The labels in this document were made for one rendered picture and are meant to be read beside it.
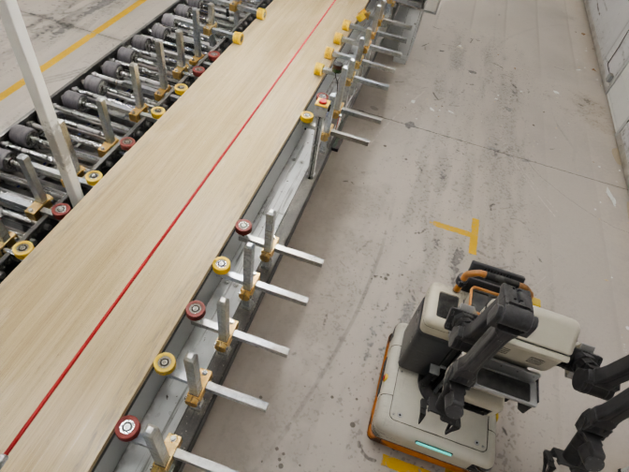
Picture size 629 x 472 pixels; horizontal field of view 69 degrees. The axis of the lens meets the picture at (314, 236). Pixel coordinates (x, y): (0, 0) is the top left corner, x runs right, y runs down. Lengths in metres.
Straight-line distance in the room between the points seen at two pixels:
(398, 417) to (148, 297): 1.37
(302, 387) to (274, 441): 0.34
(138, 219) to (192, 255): 0.33
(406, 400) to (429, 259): 1.28
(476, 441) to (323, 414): 0.81
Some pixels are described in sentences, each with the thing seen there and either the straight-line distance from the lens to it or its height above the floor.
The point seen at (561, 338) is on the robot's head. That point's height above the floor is 1.35.
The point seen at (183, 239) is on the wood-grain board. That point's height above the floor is 0.90.
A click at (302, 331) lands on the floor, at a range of 2.96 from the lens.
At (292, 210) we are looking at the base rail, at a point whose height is 0.70.
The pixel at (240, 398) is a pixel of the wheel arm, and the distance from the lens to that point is 1.86.
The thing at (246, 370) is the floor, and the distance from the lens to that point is 2.83.
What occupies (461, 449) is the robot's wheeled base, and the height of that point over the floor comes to 0.28.
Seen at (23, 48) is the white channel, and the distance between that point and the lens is 2.07.
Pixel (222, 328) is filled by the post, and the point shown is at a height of 0.94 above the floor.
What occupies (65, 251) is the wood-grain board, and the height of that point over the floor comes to 0.90.
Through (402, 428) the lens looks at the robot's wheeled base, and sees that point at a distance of 2.54.
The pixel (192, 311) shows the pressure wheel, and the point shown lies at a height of 0.90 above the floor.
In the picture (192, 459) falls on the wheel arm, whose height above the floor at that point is 0.82.
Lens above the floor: 2.58
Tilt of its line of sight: 49 degrees down
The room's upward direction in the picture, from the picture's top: 12 degrees clockwise
